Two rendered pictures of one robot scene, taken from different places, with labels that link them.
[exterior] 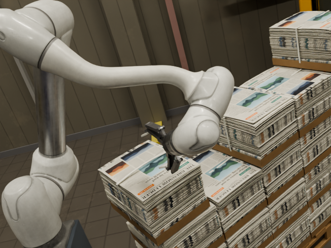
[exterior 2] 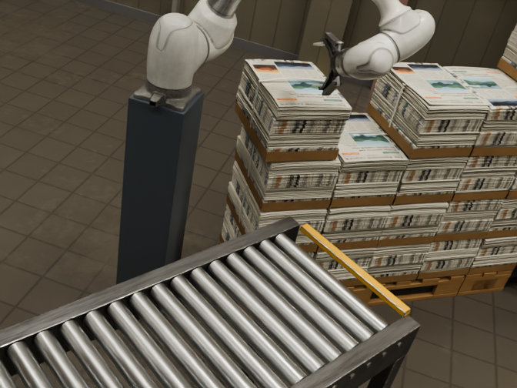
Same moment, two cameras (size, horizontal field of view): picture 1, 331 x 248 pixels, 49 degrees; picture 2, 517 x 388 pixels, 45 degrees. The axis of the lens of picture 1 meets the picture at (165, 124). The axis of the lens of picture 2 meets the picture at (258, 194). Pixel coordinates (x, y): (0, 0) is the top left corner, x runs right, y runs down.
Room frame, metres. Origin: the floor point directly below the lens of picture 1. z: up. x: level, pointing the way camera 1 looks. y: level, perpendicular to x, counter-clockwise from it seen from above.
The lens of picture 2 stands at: (-0.81, 0.04, 2.00)
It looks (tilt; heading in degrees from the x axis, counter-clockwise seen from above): 35 degrees down; 4
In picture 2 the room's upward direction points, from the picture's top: 12 degrees clockwise
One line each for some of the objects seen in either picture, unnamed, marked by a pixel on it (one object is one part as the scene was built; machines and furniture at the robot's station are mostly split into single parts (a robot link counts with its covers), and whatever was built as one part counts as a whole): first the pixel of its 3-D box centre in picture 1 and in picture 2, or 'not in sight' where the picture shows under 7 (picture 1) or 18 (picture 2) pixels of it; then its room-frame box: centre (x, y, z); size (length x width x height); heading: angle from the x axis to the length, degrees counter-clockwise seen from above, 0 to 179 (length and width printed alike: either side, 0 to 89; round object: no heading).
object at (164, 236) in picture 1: (172, 213); (295, 144); (1.22, 0.08, 0.86); 0.29 x 0.16 x 0.04; 120
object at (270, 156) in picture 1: (249, 139); (417, 128); (1.61, -0.40, 0.86); 0.38 x 0.29 x 0.04; 30
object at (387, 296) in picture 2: not in sight; (351, 266); (0.67, -0.19, 0.81); 0.43 x 0.03 x 0.02; 51
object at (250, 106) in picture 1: (242, 103); (433, 82); (1.62, -0.40, 1.06); 0.37 x 0.29 x 0.01; 30
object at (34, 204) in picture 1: (30, 206); (174, 48); (1.10, 0.54, 1.17); 0.18 x 0.16 x 0.22; 163
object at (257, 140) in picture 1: (247, 124); (424, 109); (1.61, -0.40, 0.95); 0.38 x 0.29 x 0.23; 30
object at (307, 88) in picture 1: (284, 100); (482, 110); (1.75, -0.66, 0.95); 0.38 x 0.29 x 0.23; 28
